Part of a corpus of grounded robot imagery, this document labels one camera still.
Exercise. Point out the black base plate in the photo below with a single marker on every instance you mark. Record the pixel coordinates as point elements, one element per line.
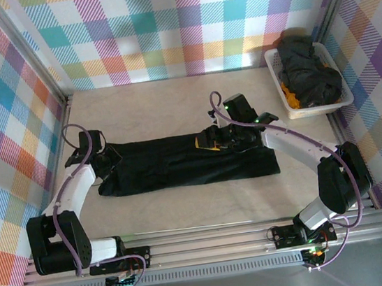
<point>286,236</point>
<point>141,257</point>

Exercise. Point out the aluminium left corner post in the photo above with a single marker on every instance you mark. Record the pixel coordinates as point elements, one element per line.
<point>38,61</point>

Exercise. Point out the white plastic basket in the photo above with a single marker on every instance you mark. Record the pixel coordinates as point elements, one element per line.
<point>313,111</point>

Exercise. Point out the dark grey crumpled t-shirt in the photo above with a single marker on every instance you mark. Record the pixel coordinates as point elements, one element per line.
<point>305,71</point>

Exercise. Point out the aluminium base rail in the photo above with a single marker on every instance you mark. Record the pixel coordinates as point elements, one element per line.
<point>207,243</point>

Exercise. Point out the black t-shirt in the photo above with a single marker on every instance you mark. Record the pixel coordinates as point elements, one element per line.
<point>180,165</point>

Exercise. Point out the aluminium left side rail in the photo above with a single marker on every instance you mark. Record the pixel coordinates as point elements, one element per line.
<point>61,132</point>

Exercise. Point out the orange t-shirt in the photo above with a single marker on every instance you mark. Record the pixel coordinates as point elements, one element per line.
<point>290,97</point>

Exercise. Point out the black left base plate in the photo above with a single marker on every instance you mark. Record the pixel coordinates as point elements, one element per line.
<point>141,257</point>

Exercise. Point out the right circuit board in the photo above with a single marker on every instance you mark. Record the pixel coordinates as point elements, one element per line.
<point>313,253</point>

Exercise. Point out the left circuit board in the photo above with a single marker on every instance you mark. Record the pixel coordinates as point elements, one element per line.
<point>121,282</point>

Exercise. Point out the circuit board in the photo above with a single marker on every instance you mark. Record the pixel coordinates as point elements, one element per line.
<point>313,253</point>
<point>121,282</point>

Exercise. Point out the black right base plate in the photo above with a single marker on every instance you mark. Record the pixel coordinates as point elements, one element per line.
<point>286,236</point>

